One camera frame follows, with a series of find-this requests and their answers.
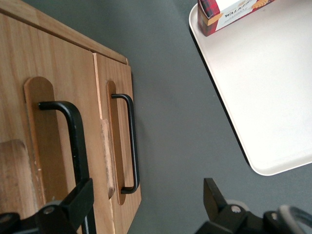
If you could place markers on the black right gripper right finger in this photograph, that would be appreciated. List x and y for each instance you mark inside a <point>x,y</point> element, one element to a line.
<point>214,207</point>

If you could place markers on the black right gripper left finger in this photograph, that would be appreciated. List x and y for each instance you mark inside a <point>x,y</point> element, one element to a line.
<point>75,207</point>

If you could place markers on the wooden drawer front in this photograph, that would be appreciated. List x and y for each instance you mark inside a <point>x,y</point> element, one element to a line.
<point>124,78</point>

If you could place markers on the wooden drawer cabinet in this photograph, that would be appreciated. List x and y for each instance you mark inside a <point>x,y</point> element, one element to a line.
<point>61,30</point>

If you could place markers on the beige plastic tray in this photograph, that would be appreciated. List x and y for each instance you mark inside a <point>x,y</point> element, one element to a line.
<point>256,97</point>

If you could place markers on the red tartan shortbread box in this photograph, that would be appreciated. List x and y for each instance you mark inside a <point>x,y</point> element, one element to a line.
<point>234,17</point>

